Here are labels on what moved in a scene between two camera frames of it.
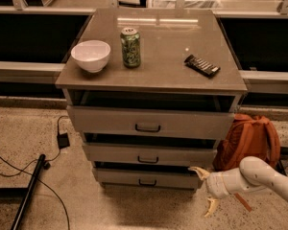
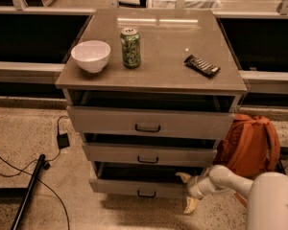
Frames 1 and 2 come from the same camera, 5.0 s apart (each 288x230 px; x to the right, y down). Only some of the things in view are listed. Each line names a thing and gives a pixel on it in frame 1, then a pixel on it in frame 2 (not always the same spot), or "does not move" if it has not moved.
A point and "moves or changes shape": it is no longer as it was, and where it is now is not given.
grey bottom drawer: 137,176 moves or changes shape
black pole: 28,193 does not move
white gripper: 216,184 → 194,186
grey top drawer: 151,119 does not move
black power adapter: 62,141 does not move
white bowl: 91,55 does not move
